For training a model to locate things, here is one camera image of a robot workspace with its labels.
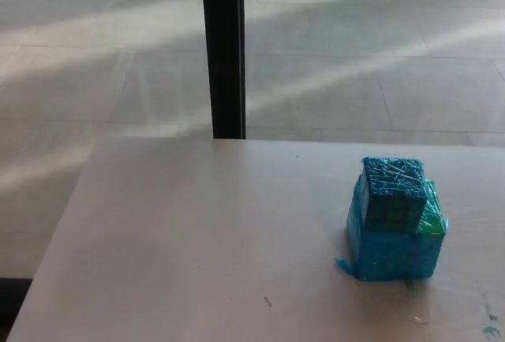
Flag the black vertical window post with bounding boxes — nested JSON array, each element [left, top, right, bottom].
[[200, 0, 247, 140]]

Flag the small blue taped cube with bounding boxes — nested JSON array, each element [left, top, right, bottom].
[[360, 156, 428, 235]]

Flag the big blue-green taped cube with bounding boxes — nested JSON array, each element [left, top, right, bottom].
[[335, 178, 451, 282]]

